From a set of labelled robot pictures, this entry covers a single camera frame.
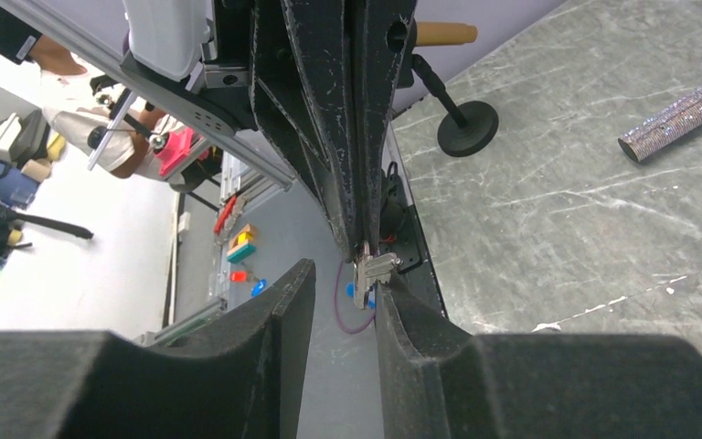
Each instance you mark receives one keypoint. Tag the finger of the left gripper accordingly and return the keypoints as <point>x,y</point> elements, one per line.
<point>379,34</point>
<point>299,97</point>

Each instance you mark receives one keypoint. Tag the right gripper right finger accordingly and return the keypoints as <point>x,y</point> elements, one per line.
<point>438,381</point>

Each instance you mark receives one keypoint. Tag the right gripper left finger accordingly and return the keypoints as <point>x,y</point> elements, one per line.
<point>239,376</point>

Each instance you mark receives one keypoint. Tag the silver key with ring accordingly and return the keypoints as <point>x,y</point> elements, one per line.
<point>371,270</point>

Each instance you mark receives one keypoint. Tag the glitter tube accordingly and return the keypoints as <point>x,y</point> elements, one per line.
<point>662,129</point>

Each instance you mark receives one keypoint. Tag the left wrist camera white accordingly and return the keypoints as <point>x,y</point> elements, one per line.
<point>170,37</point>

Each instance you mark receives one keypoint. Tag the black base frame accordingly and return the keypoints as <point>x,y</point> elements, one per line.
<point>401,231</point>

